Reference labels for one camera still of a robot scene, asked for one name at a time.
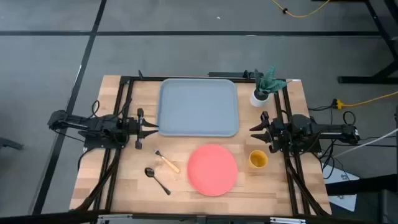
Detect yellow cable with plug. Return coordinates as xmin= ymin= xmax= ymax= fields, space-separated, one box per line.
xmin=333 ymin=91 xmax=398 ymax=110

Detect grey plastic tray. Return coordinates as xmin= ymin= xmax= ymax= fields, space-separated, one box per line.
xmin=156 ymin=78 xmax=240 ymax=138

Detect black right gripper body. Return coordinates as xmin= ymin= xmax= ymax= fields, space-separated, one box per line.
xmin=261 ymin=111 xmax=292 ymax=154

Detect pink round plate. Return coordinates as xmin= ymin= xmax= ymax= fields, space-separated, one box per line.
xmin=187 ymin=144 xmax=239 ymax=197

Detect white cable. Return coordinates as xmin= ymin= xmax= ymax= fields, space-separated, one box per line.
xmin=334 ymin=128 xmax=398 ymax=158

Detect white paper sheet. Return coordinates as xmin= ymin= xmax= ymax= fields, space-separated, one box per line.
xmin=328 ymin=194 xmax=358 ymax=212
xmin=322 ymin=163 xmax=360 ymax=185

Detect green plant in white pot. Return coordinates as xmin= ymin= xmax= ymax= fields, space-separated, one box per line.
xmin=250 ymin=64 xmax=289 ymax=108

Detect black crossbar with silver brackets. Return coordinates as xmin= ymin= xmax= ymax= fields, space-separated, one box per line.
xmin=0 ymin=210 xmax=398 ymax=224

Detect black stand legs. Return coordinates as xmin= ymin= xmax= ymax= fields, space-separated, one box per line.
xmin=310 ymin=0 xmax=398 ymax=85

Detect black spoon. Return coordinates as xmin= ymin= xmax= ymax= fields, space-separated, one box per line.
xmin=144 ymin=167 xmax=172 ymax=196

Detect fork with wooden handle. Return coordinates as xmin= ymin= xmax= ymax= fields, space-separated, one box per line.
xmin=154 ymin=149 xmax=181 ymax=174

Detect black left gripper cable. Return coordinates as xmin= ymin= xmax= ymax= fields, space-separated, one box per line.
xmin=120 ymin=98 xmax=133 ymax=119

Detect black floor beam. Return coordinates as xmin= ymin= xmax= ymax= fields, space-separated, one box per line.
xmin=325 ymin=182 xmax=398 ymax=197

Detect black aluminium table frame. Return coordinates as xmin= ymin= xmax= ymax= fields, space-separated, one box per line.
xmin=74 ymin=70 xmax=331 ymax=217

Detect yellow cup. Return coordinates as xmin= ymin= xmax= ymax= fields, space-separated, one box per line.
xmin=248 ymin=149 xmax=269 ymax=170

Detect dark furniture foot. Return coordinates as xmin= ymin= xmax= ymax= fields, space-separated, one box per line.
xmin=0 ymin=136 xmax=24 ymax=151

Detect yellow cable with black knot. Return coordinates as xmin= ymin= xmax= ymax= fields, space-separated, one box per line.
xmin=270 ymin=0 xmax=331 ymax=19

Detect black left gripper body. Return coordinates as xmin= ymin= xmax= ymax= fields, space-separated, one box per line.
xmin=126 ymin=108 xmax=145 ymax=150

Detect black floor cable bundle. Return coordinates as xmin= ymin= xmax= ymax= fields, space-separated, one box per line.
xmin=307 ymin=104 xmax=398 ymax=180

